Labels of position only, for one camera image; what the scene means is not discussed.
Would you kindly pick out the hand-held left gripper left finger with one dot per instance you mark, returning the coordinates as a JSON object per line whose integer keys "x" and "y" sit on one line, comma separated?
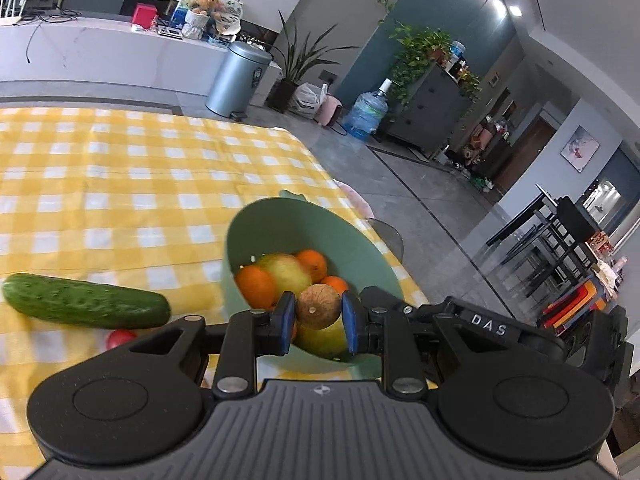
{"x": 286, "y": 322}

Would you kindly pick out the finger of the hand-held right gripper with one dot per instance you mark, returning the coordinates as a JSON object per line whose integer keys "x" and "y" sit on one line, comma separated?
{"x": 385, "y": 298}

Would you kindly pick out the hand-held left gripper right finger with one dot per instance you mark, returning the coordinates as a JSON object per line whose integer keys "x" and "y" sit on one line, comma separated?
{"x": 350, "y": 325}

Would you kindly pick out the brown kiwi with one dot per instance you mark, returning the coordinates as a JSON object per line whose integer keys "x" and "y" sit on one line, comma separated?
{"x": 318, "y": 306}

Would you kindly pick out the green bowl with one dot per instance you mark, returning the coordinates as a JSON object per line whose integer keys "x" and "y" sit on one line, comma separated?
{"x": 350, "y": 250}

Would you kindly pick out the red tomato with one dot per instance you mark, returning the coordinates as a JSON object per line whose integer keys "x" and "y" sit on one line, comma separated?
{"x": 120, "y": 338}

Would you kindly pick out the green cucumber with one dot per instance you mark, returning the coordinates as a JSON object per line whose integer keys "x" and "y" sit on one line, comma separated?
{"x": 90, "y": 300}

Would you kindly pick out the yellow red apple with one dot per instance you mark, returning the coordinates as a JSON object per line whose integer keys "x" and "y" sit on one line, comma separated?
{"x": 285, "y": 272}

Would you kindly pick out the transparent chair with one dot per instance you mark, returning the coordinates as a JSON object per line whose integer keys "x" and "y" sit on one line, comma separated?
{"x": 387, "y": 237}

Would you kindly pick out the pink seat cushion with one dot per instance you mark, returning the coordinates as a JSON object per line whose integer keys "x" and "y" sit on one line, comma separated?
{"x": 357, "y": 200}

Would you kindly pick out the black dining table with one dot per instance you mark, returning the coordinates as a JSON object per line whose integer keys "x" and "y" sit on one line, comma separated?
{"x": 520, "y": 220}

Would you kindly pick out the black dining chair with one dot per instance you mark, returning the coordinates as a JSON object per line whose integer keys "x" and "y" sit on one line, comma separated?
{"x": 575, "y": 220}

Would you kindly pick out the blue water jug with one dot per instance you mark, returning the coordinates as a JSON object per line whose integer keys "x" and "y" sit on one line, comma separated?
{"x": 367, "y": 115}

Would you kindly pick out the dark grey drawer cabinet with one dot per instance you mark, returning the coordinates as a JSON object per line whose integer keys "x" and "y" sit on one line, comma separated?
{"x": 425, "y": 110}

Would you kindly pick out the yellow checked tablecloth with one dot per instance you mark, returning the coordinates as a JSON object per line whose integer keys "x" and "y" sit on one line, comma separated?
{"x": 150, "y": 185}

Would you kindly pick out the small pink appliance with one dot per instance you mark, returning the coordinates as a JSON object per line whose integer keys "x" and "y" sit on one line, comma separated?
{"x": 329, "y": 110}

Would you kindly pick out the white plastic bag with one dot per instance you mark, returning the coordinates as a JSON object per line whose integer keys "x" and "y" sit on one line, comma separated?
{"x": 307, "y": 102}

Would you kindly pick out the long-leaf plant in black pot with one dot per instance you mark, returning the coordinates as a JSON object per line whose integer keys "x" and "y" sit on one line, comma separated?
{"x": 282, "y": 95}

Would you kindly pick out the green ivy plant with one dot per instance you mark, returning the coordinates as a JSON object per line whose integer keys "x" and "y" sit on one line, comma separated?
{"x": 417, "y": 55}

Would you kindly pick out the grey metal trash can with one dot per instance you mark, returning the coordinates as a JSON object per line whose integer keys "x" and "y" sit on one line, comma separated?
{"x": 235, "y": 80}

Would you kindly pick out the white television cabinet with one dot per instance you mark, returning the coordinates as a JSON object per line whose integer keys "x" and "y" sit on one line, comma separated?
{"x": 125, "y": 65}

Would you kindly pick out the teddy bear in white pot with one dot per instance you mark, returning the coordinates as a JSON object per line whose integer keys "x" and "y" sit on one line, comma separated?
{"x": 200, "y": 17}

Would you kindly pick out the painted picture board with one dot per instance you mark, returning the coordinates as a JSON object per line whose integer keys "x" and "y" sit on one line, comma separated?
{"x": 232, "y": 7}

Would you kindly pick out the red box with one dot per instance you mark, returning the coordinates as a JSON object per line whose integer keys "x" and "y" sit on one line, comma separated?
{"x": 144, "y": 16}

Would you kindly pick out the white router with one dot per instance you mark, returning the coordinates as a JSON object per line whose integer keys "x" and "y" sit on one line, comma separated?
{"x": 12, "y": 10}

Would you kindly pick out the framed wall picture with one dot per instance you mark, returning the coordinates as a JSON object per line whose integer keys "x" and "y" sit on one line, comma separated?
{"x": 580, "y": 149}

